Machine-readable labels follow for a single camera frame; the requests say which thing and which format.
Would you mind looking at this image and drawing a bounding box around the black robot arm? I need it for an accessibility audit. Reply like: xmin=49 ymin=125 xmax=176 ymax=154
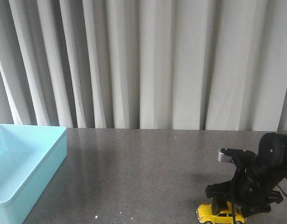
xmin=205 ymin=133 xmax=287 ymax=217

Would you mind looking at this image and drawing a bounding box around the yellow toy beetle car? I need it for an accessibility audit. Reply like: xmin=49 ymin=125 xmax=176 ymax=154
xmin=196 ymin=202 xmax=247 ymax=224

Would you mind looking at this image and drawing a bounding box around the light blue storage box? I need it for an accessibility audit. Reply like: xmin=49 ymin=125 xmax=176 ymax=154
xmin=0 ymin=124 xmax=67 ymax=224

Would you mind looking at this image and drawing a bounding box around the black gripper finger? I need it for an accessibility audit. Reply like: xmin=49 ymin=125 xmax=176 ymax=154
xmin=211 ymin=197 xmax=228 ymax=214

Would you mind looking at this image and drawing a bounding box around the grey pleated curtain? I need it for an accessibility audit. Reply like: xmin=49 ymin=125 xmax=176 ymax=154
xmin=0 ymin=0 xmax=287 ymax=131

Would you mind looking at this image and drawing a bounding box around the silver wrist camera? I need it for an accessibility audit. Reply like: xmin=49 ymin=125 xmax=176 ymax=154
xmin=218 ymin=148 xmax=256 ymax=163

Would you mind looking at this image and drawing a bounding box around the black cable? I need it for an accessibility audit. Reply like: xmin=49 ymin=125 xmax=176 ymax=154
xmin=275 ymin=175 xmax=287 ymax=200

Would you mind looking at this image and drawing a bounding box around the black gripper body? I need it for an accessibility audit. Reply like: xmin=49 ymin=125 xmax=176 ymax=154
xmin=205 ymin=152 xmax=287 ymax=216

